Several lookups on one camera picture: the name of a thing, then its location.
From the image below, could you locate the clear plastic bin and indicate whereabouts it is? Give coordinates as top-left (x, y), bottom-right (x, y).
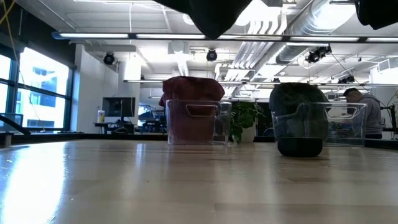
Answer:
top-left (165, 98), bottom-right (233, 146)
top-left (271, 101), bottom-right (368, 147)

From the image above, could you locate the green leafy plant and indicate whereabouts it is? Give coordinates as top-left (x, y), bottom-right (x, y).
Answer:
top-left (230, 101), bottom-right (267, 144)

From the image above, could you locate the long ceiling light strip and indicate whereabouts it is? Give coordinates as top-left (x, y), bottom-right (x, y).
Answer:
top-left (52, 30), bottom-right (398, 44)

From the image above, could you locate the yellow hanging cable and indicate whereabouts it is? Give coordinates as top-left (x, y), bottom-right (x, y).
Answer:
top-left (0, 0), bottom-right (16, 26)

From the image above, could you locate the silver ventilation duct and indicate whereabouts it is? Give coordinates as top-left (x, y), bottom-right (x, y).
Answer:
top-left (275, 0), bottom-right (358, 65)

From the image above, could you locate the black desk monitor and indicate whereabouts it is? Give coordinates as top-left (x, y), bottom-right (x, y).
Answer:
top-left (101, 96), bottom-right (137, 123)

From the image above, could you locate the white plant pot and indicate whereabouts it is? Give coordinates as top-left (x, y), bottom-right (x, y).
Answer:
top-left (241, 123), bottom-right (257, 144)

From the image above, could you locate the large window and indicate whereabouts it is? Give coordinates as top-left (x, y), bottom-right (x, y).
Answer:
top-left (0, 46), bottom-right (74, 131)

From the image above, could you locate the person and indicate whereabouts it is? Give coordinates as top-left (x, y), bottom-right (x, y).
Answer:
top-left (343, 87), bottom-right (384, 140)

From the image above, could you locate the dark office desk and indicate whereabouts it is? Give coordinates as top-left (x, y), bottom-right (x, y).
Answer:
top-left (93, 121), bottom-right (137, 134)

